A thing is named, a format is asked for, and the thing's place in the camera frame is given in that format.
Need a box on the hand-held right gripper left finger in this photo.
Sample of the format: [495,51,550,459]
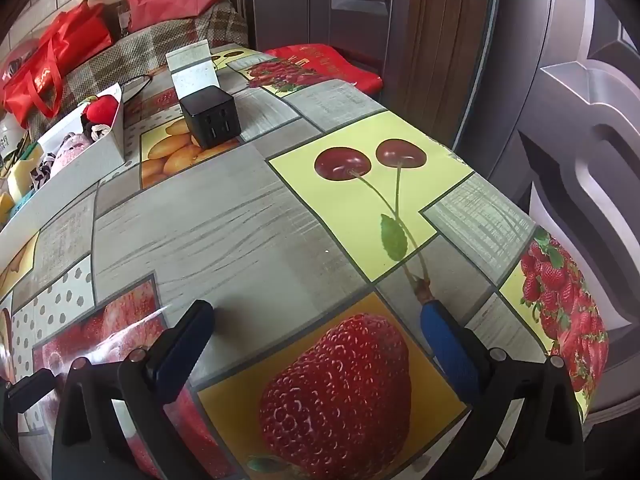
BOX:
[52,300,216,480]

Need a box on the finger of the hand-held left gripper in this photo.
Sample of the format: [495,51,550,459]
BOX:
[4,369,57,415]

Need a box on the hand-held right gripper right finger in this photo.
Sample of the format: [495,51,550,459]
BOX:
[419,297,587,480]

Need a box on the white cardboard box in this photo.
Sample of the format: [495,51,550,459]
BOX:
[0,81,126,256]

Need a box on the yellow sponge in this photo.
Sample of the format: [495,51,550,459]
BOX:
[7,157,36,196]

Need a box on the fruit print tablecloth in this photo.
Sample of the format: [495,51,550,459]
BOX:
[0,45,611,480]

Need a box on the black white spotted plush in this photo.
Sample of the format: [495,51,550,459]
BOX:
[30,152,58,193]

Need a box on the pink plush toy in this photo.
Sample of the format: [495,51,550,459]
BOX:
[52,132,93,168]

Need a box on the grey panelled door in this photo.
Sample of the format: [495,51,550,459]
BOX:
[400,0,640,426]
[250,0,436,78]

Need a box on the black cube power socket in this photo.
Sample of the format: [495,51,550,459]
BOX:
[179,86,242,151]

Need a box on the black white cloth toy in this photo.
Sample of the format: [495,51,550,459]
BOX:
[80,117,113,143]

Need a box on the red apple plush toy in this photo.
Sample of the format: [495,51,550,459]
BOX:
[82,94,121,123]

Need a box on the small white box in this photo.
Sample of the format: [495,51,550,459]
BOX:
[166,40,221,101]

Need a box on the plaid blanket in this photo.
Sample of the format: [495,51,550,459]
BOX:
[27,2,251,131]

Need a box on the red cushion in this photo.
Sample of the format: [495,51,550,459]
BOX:
[262,44,383,96]

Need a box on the red tote bag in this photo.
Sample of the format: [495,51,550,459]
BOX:
[2,2,113,128]

